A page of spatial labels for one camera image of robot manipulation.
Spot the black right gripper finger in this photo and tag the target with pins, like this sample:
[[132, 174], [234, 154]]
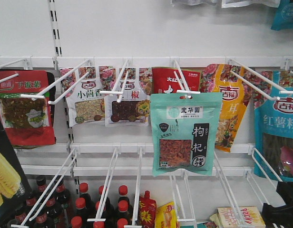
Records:
[[282, 215]]

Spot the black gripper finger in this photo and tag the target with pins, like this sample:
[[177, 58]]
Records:
[[285, 190]]

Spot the teal goji berry pouch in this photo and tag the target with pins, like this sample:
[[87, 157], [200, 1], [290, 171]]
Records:
[[184, 131]]

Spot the black Franzzi cookie box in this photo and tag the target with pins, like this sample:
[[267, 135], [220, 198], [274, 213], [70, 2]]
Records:
[[14, 186]]

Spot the Pocky snack box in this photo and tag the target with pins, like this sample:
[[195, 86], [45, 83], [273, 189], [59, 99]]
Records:
[[250, 217]]

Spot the blue sweet potato noodle pouch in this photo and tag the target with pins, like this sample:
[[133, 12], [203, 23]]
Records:
[[273, 124]]

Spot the yellow Nabati wafer box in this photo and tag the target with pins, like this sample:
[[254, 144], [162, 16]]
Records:
[[166, 216]]

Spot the yellow white fungus pouch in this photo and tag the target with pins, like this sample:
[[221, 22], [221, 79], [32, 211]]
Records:
[[223, 78]]

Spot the red spouted sauce pouch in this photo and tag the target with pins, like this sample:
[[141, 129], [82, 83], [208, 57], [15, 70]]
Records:
[[147, 211]]

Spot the red cap soy sauce bottle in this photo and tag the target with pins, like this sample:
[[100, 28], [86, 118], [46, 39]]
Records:
[[123, 212], [123, 191], [122, 222]]

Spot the red Da Hong Pao pouch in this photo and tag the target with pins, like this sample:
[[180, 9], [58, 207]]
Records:
[[164, 79]]

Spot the teal pouch upper right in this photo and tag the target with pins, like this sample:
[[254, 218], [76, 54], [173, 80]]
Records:
[[283, 18]]

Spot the white Sichuan pepper pouch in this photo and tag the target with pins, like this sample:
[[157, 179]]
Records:
[[131, 104]]

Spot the white fennel seed pouch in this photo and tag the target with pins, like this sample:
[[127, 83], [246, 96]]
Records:
[[85, 102]]

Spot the red pickled vegetable pouch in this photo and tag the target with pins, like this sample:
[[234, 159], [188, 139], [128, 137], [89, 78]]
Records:
[[27, 122]]

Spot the slotted white shelf upright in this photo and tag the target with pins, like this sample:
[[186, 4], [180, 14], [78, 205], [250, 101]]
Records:
[[58, 53]]

